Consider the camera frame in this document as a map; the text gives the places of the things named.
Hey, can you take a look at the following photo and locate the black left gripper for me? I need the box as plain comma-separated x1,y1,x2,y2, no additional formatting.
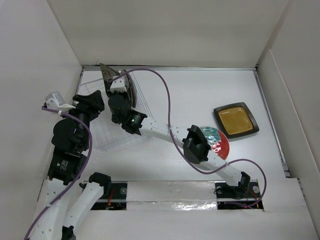
61,89,105,148

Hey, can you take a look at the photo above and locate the black square floral plate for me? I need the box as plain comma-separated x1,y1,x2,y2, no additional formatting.
99,63,120,98

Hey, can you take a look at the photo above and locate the blue round plate brown rim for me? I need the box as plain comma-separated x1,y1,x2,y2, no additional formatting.
125,73,137,109

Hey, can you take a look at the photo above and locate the red teal round plate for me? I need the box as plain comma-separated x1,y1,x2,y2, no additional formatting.
200,126,230,160

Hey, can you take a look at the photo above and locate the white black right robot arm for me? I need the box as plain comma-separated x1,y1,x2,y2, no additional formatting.
107,93,251,198

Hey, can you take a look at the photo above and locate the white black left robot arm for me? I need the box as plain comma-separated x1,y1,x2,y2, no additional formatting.
24,90,112,240

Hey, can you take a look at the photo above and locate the clear plastic dish rack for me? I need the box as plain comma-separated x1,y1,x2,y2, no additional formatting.
78,71,149,152

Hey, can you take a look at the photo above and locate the square yellow plate dark rim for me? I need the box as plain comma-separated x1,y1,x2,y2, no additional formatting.
213,102,260,139

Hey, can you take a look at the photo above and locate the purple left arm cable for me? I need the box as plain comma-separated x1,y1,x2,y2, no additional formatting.
23,106,94,240

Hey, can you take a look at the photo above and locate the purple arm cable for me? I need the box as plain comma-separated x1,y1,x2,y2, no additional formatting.
113,69,267,210
23,106,94,240

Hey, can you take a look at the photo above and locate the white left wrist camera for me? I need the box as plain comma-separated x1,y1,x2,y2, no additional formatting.
44,91,76,112

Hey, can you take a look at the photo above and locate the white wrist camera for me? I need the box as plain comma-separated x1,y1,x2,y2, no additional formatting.
110,76,127,94
44,91,76,112

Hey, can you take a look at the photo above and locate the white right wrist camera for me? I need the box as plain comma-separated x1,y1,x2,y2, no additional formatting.
110,76,127,94

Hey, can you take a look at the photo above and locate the aluminium frame rail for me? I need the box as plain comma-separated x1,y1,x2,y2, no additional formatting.
81,64,258,72

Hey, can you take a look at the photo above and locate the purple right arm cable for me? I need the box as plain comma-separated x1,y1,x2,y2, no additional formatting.
113,69,267,210

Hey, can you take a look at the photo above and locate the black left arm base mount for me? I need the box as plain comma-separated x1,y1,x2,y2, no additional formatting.
91,181,128,211

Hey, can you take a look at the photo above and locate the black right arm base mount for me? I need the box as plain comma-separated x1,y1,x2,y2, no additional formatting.
214,181,264,210

